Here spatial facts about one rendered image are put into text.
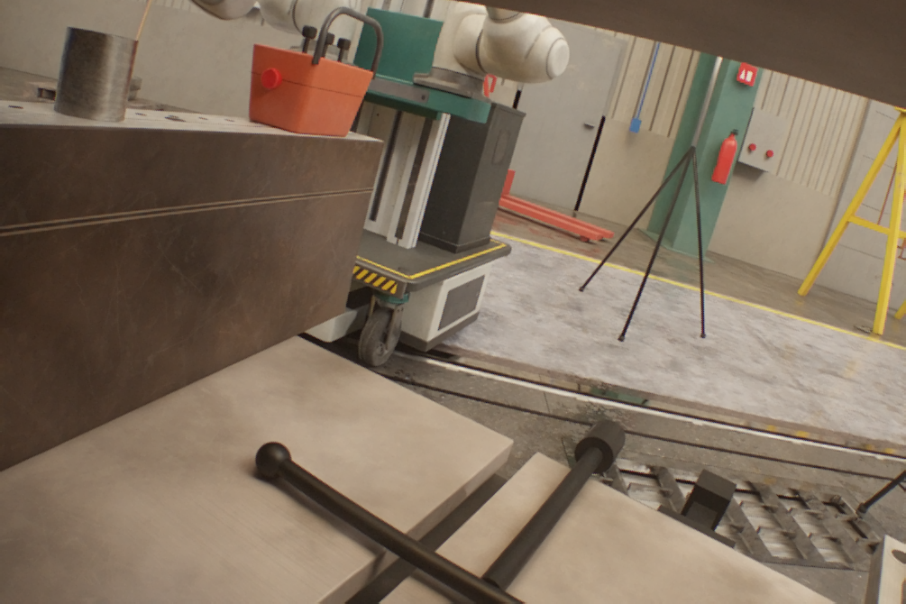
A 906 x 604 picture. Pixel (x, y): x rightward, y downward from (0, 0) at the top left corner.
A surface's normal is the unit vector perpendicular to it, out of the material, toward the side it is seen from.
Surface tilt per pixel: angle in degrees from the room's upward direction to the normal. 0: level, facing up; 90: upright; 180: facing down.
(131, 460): 0
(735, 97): 90
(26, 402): 90
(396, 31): 90
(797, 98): 90
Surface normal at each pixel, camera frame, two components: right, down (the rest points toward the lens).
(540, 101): 0.02, 0.24
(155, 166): 0.92, 0.32
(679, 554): 0.27, -0.93
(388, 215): -0.35, 0.13
